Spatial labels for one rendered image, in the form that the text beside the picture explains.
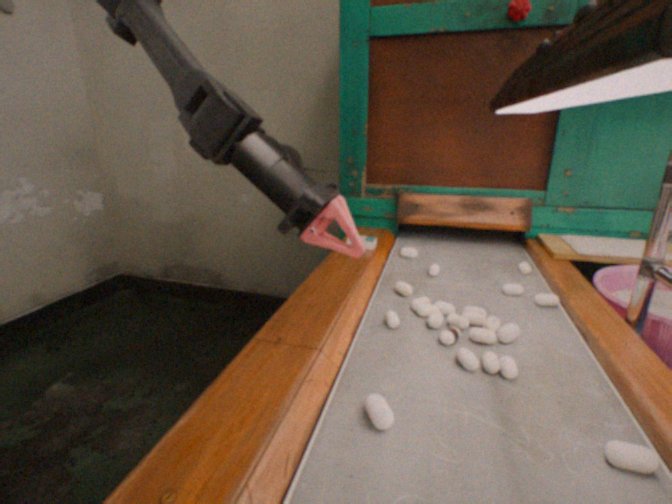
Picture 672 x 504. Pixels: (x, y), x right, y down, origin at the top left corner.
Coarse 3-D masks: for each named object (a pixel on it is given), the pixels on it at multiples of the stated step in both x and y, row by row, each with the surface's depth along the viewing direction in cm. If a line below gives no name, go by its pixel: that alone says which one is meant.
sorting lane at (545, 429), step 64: (448, 256) 84; (512, 256) 84; (384, 320) 56; (512, 320) 56; (384, 384) 42; (448, 384) 42; (512, 384) 42; (576, 384) 42; (320, 448) 34; (384, 448) 34; (448, 448) 34; (512, 448) 34; (576, 448) 34
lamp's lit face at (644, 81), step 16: (608, 80) 21; (624, 80) 20; (640, 80) 20; (656, 80) 20; (560, 96) 31; (576, 96) 31; (592, 96) 31; (608, 96) 31; (624, 96) 31; (512, 112) 65; (528, 112) 65
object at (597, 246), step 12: (564, 240) 82; (576, 240) 82; (588, 240) 82; (600, 240) 82; (612, 240) 82; (624, 240) 82; (636, 240) 82; (588, 252) 74; (600, 252) 74; (612, 252) 74; (624, 252) 74; (636, 252) 74
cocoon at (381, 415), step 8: (368, 400) 37; (376, 400) 37; (384, 400) 37; (368, 408) 37; (376, 408) 36; (384, 408) 36; (376, 416) 35; (384, 416) 35; (392, 416) 36; (376, 424) 35; (384, 424) 35
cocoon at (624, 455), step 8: (616, 440) 32; (608, 448) 32; (616, 448) 32; (624, 448) 31; (632, 448) 31; (640, 448) 31; (608, 456) 32; (616, 456) 31; (624, 456) 31; (632, 456) 31; (640, 456) 31; (648, 456) 31; (616, 464) 31; (624, 464) 31; (632, 464) 31; (640, 464) 31; (648, 464) 31; (656, 464) 31; (648, 472) 31
